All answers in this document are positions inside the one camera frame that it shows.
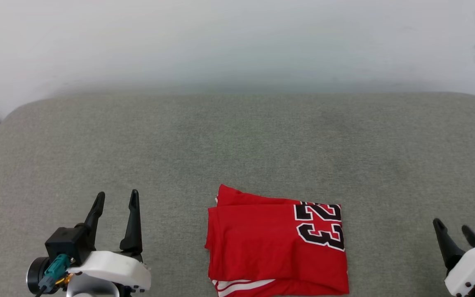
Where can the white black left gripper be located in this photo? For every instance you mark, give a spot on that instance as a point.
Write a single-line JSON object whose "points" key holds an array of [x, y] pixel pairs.
{"points": [[114, 270]]}

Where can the red basketball jersey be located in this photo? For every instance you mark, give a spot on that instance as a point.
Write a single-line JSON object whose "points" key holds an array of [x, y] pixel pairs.
{"points": [[262, 247]]}

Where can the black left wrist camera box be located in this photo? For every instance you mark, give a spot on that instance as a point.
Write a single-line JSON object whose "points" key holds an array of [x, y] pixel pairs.
{"points": [[66, 243]]}

